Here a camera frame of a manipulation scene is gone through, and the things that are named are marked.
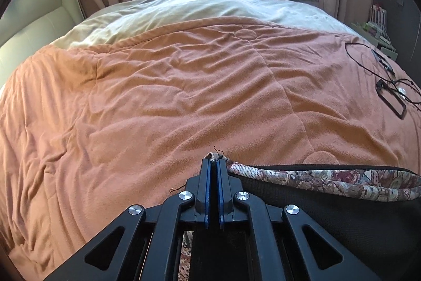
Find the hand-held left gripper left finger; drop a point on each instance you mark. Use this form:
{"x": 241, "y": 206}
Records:
{"x": 206, "y": 195}

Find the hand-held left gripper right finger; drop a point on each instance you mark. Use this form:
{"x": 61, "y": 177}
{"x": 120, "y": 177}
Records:
{"x": 221, "y": 195}

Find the black pants with floral waistband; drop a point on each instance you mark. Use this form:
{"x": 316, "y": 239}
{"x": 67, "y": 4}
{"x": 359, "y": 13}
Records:
{"x": 361, "y": 228}

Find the orange blanket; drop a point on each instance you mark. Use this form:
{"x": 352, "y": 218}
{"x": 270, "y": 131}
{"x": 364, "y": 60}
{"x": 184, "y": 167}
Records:
{"x": 164, "y": 103}

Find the cream bed sheet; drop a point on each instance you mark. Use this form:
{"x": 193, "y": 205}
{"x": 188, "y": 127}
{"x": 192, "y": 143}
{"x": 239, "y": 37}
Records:
{"x": 197, "y": 7}

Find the small black device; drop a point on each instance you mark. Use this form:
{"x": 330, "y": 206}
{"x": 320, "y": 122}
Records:
{"x": 378, "y": 56}

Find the white bedside shelf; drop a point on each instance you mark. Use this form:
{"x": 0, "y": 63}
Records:
{"x": 384, "y": 47}

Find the cream padded headboard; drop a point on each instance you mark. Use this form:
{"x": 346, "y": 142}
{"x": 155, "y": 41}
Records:
{"x": 39, "y": 17}

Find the black rectangular frame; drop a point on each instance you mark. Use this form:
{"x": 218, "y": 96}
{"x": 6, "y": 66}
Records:
{"x": 391, "y": 106}

